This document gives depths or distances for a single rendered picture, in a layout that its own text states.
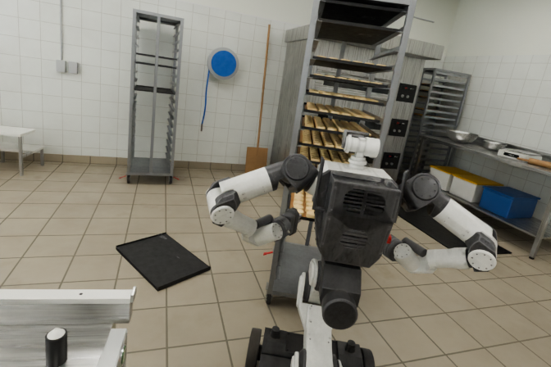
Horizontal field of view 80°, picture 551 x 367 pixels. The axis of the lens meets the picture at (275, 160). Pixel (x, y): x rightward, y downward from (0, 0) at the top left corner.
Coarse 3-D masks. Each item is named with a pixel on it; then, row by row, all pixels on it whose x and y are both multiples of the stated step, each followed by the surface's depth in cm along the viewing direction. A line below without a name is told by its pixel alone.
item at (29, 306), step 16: (0, 304) 62; (16, 304) 63; (32, 304) 63; (48, 304) 64; (64, 304) 64; (80, 304) 65; (96, 304) 66; (112, 304) 66; (128, 304) 67; (0, 320) 63; (16, 320) 63; (32, 320) 64; (48, 320) 65; (64, 320) 65; (80, 320) 66; (96, 320) 66; (112, 320) 67; (128, 320) 68
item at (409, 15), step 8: (416, 0) 155; (408, 16) 157; (408, 24) 158; (408, 32) 158; (400, 40) 162; (400, 48) 160; (400, 56) 161; (400, 64) 162; (400, 72) 163; (392, 80) 165; (392, 88) 165; (392, 96) 166; (392, 104) 167; (384, 120) 169; (384, 128) 170; (384, 136) 171; (384, 144) 172; (376, 160) 174; (376, 168) 175
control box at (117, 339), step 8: (112, 328) 66; (120, 328) 67; (112, 336) 65; (120, 336) 65; (112, 344) 63; (120, 344) 63; (104, 352) 61; (112, 352) 61; (120, 352) 61; (104, 360) 59; (112, 360) 59; (120, 360) 62
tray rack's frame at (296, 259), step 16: (352, 0) 173; (368, 0) 158; (384, 0) 156; (400, 0) 156; (368, 80) 226; (368, 96) 226; (272, 256) 254; (288, 256) 237; (304, 256) 240; (320, 256) 244; (288, 272) 218; (288, 288) 201
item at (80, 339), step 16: (0, 336) 61; (16, 336) 61; (32, 336) 62; (64, 336) 56; (80, 336) 63; (96, 336) 64; (0, 352) 58; (16, 352) 58; (32, 352) 59; (48, 352) 55; (64, 352) 57; (80, 352) 60; (96, 352) 60
